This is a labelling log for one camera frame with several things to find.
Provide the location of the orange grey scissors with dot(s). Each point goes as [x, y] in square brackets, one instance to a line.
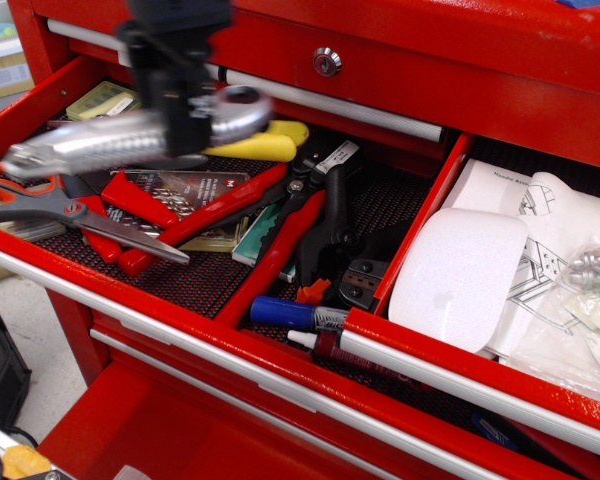
[50, 202]

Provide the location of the silver box cutter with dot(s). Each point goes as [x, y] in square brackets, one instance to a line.
[132, 137]

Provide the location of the white instruction paper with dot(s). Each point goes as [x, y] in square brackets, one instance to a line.
[561, 222]

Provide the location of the green plastic bit case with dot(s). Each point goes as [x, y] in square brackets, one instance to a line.
[106, 99]

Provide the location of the orange plastic piece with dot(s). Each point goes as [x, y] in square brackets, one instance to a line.
[314, 293]

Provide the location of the white computer mouse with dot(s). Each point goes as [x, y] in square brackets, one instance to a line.
[455, 278]

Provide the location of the plastic bag of hardware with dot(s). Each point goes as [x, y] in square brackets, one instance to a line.
[561, 345]

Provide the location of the red drawer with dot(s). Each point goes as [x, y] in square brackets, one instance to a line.
[545, 407]
[234, 402]

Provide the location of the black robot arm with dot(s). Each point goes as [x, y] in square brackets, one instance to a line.
[183, 8]

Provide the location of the right red drawer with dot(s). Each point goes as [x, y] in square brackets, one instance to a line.
[545, 407]

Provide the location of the teal sanding block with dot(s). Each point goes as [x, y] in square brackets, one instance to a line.
[247, 250]

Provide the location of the silver chest lock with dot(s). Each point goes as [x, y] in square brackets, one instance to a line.
[327, 62]

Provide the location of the drill bit package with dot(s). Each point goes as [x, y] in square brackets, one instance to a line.
[184, 192]

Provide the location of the clear plastic bit box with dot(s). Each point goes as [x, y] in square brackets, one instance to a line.
[33, 230]

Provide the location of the red handled wire cutter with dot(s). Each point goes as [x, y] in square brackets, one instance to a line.
[293, 222]

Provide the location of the black crimping tool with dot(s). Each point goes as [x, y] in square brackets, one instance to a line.
[334, 249]

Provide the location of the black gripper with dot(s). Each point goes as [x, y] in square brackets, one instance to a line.
[168, 57]

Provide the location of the blue capped marker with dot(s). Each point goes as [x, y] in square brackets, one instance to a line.
[292, 314]

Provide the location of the red handled pliers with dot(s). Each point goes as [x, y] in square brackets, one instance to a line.
[124, 202]

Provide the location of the left red drawer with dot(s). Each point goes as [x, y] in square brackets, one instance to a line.
[234, 402]

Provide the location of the red tool chest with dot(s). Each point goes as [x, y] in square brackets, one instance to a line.
[423, 83]

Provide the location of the yellow handled wire stripper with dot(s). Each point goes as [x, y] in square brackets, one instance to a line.
[279, 143]

